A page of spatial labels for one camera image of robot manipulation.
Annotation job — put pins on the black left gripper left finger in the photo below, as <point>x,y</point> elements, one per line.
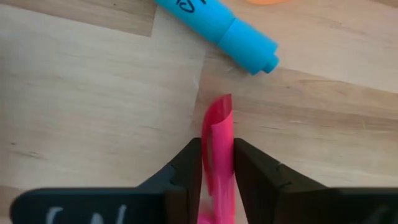
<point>124,205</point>

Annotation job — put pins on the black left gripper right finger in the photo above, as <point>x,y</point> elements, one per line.
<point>295,202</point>

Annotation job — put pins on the large blue marker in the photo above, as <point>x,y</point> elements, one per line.
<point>217,25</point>

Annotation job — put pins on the orange translucent plastic bin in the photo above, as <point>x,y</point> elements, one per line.
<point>267,2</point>

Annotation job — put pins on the slim pink highlighter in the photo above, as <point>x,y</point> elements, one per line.
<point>222,140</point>

